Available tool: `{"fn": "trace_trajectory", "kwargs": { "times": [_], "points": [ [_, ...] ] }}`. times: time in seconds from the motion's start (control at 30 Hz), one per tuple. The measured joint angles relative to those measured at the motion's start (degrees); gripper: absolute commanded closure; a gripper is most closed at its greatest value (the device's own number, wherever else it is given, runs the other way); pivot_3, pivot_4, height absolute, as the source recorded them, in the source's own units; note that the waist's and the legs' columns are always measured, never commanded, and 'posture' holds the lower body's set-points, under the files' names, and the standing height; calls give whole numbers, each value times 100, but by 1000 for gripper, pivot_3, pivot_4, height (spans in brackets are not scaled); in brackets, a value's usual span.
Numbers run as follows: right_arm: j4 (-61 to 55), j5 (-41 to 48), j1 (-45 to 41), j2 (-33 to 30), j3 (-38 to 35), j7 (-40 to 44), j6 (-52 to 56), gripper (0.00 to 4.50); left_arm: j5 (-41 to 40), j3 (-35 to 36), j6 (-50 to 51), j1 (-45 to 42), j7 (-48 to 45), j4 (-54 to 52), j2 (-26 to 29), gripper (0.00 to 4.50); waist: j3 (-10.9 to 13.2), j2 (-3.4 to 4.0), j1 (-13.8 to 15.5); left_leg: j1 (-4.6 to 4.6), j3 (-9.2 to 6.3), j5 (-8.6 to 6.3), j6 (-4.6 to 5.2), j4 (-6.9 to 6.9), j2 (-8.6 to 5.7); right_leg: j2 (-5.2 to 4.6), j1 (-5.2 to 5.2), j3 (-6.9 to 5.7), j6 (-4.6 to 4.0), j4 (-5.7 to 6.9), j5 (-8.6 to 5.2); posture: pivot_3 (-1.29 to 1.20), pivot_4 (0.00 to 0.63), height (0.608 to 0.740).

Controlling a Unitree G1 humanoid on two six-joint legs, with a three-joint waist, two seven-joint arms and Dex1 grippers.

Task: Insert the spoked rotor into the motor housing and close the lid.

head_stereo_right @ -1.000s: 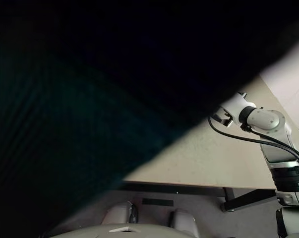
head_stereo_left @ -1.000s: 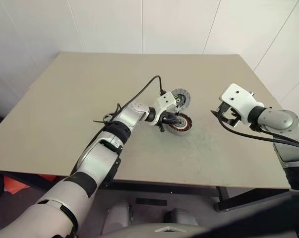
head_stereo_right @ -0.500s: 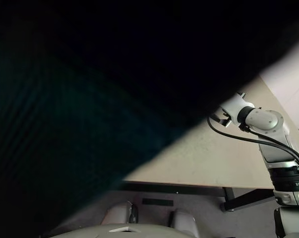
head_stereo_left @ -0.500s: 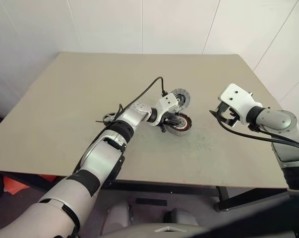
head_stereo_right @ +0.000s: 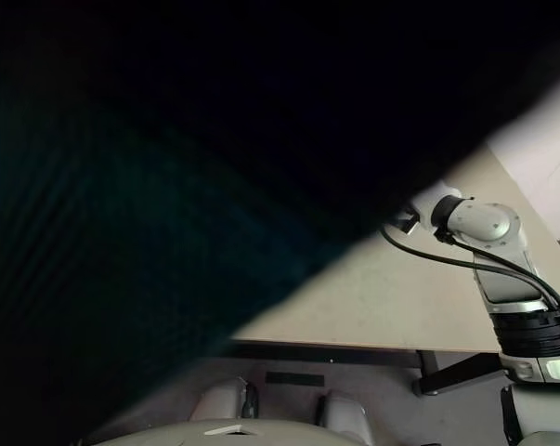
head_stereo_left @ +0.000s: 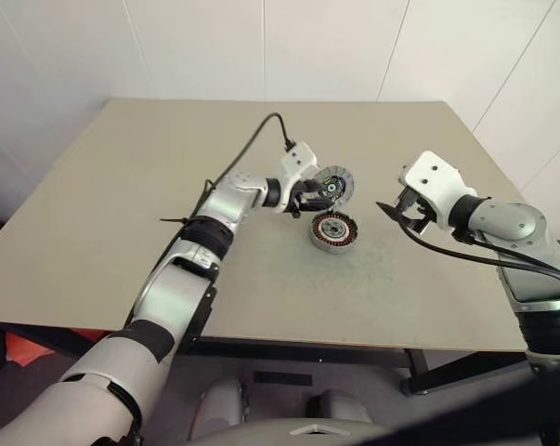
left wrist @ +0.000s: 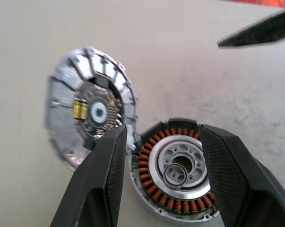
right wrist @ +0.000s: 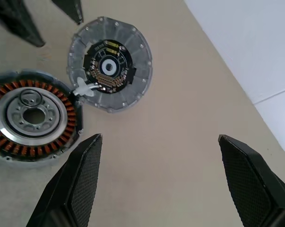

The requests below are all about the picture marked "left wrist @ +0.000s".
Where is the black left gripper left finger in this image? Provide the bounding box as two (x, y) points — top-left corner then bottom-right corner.
(50, 124), (129, 227)

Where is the silver round motor lid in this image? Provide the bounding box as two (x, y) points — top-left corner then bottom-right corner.
(44, 46), (142, 171)

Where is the motor housing with copper windings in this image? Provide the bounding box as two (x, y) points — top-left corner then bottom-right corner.
(127, 117), (220, 221)

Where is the small dark metal ring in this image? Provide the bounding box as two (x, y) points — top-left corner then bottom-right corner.
(164, 163), (188, 189)

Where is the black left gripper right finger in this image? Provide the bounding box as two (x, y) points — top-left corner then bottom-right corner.
(199, 124), (285, 227)

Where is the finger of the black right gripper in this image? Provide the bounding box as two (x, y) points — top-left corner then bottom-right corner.
(217, 9), (285, 47)

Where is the red object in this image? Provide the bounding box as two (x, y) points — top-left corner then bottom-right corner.
(232, 0), (285, 9)

